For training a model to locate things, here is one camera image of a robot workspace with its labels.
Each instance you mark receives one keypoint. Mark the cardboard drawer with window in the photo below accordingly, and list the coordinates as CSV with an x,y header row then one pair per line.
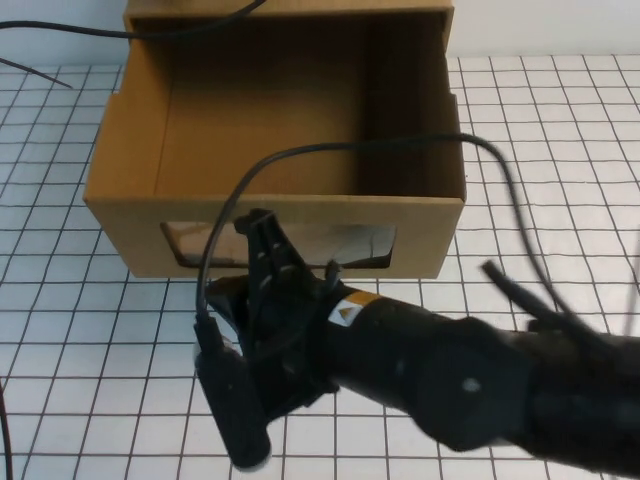
x,y
130,235

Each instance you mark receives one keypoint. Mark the brown cardboard box shell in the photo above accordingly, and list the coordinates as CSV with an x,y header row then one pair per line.
x,y
350,4

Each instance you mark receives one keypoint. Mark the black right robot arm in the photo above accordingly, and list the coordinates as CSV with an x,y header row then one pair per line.
x,y
450,365

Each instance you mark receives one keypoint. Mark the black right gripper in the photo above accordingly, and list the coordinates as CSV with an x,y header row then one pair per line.
x,y
290,340

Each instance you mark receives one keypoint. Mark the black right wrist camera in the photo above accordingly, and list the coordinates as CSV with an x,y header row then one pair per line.
x,y
235,400

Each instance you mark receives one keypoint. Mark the white grid tablecloth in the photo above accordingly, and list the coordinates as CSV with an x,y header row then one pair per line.
x,y
100,325

